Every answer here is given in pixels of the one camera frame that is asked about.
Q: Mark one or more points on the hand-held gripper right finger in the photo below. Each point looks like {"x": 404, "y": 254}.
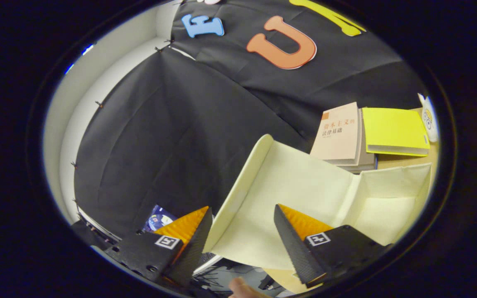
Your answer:
{"x": 300, "y": 256}

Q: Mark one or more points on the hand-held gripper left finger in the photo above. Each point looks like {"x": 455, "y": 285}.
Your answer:
{"x": 193, "y": 256}

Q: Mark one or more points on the pale green storage box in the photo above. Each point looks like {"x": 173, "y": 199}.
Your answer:
{"x": 296, "y": 182}

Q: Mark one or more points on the blue printed poster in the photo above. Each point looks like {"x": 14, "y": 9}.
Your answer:
{"x": 157, "y": 219}

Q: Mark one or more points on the black backdrop cloth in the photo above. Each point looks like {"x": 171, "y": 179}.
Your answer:
{"x": 160, "y": 145}

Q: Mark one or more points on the beige book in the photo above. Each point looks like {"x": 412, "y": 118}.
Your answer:
{"x": 338, "y": 136}

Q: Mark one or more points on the yellow book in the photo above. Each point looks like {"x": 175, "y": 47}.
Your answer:
{"x": 391, "y": 128}

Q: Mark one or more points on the white plush toy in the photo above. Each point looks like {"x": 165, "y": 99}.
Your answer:
{"x": 429, "y": 120}

